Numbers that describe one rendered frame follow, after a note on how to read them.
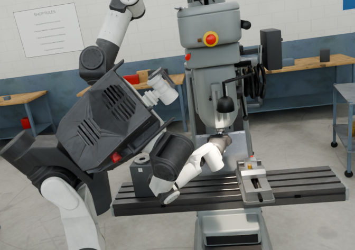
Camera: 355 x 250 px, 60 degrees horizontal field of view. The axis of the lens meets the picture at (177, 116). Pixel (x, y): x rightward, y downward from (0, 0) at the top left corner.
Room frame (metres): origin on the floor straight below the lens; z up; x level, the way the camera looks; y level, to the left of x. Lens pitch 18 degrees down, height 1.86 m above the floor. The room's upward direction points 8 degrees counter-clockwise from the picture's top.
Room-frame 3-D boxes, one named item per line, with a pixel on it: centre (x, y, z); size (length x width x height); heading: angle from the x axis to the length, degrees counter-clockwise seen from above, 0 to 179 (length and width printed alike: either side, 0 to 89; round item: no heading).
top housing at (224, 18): (1.51, -0.21, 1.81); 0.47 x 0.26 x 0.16; 172
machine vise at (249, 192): (1.45, -0.35, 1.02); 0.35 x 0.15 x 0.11; 175
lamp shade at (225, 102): (1.25, -0.21, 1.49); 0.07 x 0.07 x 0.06
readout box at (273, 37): (1.75, -0.58, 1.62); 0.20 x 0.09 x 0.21; 172
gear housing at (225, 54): (1.54, -0.21, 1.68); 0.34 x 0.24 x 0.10; 172
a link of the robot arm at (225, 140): (1.41, -0.18, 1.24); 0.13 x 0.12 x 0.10; 69
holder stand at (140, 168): (1.54, 0.17, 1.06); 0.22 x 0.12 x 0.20; 77
